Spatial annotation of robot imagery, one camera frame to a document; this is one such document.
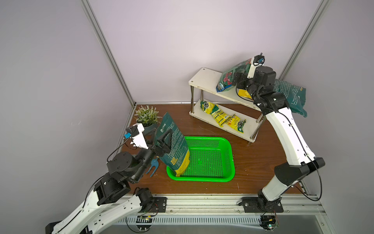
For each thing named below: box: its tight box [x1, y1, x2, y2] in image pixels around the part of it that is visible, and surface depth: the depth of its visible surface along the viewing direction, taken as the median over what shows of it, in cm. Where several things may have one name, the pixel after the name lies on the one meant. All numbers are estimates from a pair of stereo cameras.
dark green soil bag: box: [154, 111, 190, 177], surface depth 77 cm
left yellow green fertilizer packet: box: [200, 100, 220, 115], surface depth 106 cm
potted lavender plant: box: [133, 105, 163, 134], surface depth 92 cm
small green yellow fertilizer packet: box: [226, 114, 247, 134], surface depth 98 cm
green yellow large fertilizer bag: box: [273, 79, 308, 118], surface depth 69 cm
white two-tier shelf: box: [188, 67, 265, 143], surface depth 97 cm
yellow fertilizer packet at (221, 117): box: [211, 109, 232, 128], surface depth 100 cm
